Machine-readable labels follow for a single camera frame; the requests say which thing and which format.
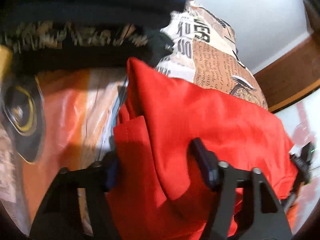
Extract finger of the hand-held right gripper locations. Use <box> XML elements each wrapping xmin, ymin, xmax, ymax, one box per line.
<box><xmin>282</xmin><ymin>154</ymin><xmax>310</xmax><ymax>212</ymax></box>

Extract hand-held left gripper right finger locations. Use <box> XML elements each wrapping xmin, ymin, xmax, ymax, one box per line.
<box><xmin>189</xmin><ymin>137</ymin><xmax>294</xmax><ymax>240</ymax></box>

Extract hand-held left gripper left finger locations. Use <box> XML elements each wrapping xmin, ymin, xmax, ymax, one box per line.
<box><xmin>29</xmin><ymin>152</ymin><xmax>123</xmax><ymax>240</ymax></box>

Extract red zip jacket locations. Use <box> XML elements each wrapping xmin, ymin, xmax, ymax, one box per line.
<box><xmin>105</xmin><ymin>57</ymin><xmax>299</xmax><ymax>240</ymax></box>

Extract white heart-print wardrobe door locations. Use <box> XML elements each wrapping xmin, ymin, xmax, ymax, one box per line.
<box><xmin>274</xmin><ymin>92</ymin><xmax>320</xmax><ymax>232</ymax></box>

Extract printed blanket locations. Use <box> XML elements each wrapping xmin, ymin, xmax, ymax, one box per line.
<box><xmin>0</xmin><ymin>0</ymin><xmax>270</xmax><ymax>238</ymax></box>

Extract dark patterned cloth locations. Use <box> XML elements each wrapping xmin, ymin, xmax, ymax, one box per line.
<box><xmin>0</xmin><ymin>21</ymin><xmax>175</xmax><ymax>77</ymax></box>

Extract blue jeans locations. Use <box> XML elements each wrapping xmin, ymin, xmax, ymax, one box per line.
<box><xmin>5</xmin><ymin>0</ymin><xmax>189</xmax><ymax>27</ymax></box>

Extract wooden frame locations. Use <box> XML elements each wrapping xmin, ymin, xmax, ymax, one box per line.
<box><xmin>253</xmin><ymin>34</ymin><xmax>320</xmax><ymax>113</ymax></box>

